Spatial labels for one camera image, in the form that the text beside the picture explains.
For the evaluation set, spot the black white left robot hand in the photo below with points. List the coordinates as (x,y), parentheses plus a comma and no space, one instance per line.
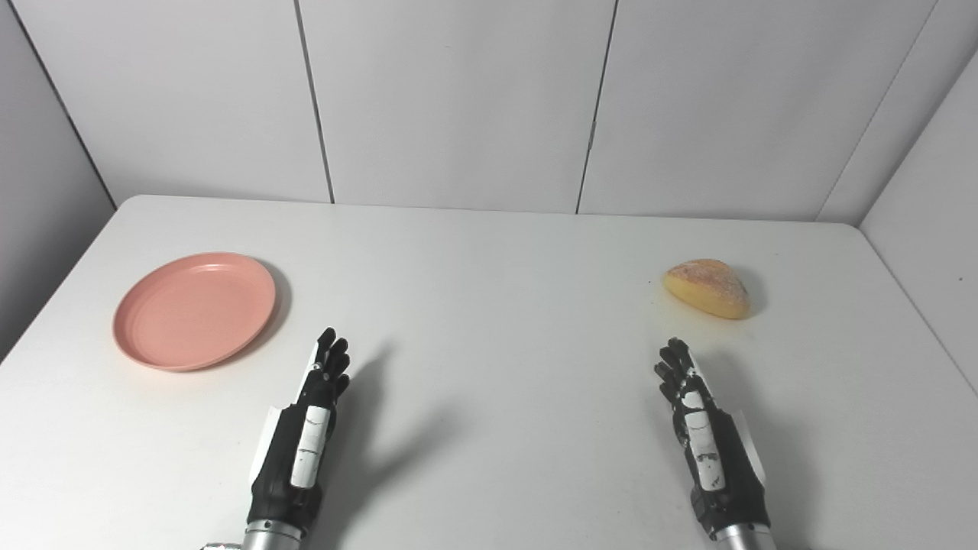
(286,466)

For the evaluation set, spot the pink round plate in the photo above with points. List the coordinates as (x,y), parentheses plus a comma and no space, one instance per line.
(195,312)

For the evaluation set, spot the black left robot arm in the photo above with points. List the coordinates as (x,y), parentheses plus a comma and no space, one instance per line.
(267,538)

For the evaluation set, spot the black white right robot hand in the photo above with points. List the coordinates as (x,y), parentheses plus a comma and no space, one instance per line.
(726,473)

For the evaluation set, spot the golden bread roll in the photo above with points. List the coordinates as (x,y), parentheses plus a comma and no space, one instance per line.
(707,286)

